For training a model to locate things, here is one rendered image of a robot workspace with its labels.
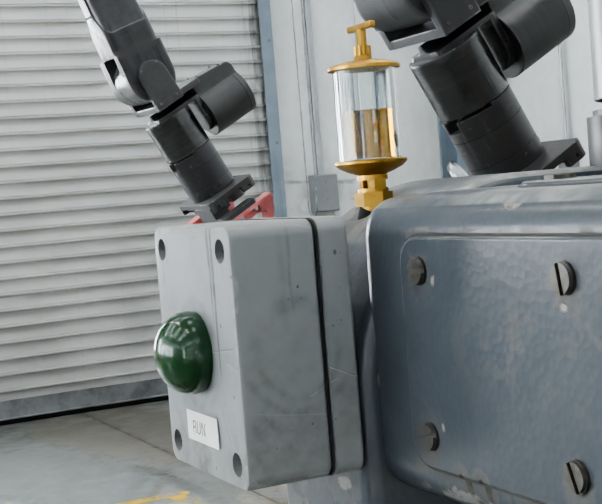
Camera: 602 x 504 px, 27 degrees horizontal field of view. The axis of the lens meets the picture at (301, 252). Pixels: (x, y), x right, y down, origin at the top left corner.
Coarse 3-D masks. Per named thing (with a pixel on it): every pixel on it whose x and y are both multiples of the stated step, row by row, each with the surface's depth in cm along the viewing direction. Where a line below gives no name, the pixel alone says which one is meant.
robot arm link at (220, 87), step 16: (144, 64) 141; (160, 64) 141; (224, 64) 147; (144, 80) 141; (160, 80) 141; (192, 80) 145; (208, 80) 146; (224, 80) 147; (240, 80) 147; (160, 96) 141; (176, 96) 142; (208, 96) 146; (224, 96) 146; (240, 96) 147; (144, 112) 146; (224, 112) 146; (240, 112) 148; (224, 128) 148
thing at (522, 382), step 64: (448, 192) 41; (512, 192) 37; (576, 192) 34; (384, 256) 43; (448, 256) 39; (512, 256) 36; (576, 256) 33; (384, 320) 43; (448, 320) 39; (512, 320) 36; (576, 320) 33; (384, 384) 44; (448, 384) 39; (512, 384) 36; (576, 384) 34; (384, 448) 44; (448, 448) 40; (512, 448) 37; (576, 448) 34
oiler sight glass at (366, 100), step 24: (336, 72) 49; (360, 72) 48; (384, 72) 48; (336, 96) 49; (360, 96) 48; (384, 96) 48; (336, 120) 49; (360, 120) 48; (384, 120) 48; (360, 144) 48; (384, 144) 48
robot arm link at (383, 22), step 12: (360, 0) 91; (372, 0) 90; (384, 0) 89; (396, 0) 88; (408, 0) 87; (420, 0) 87; (360, 12) 92; (372, 12) 91; (384, 12) 90; (396, 12) 89; (408, 12) 88; (420, 12) 87; (384, 24) 92; (396, 24) 91; (408, 24) 90
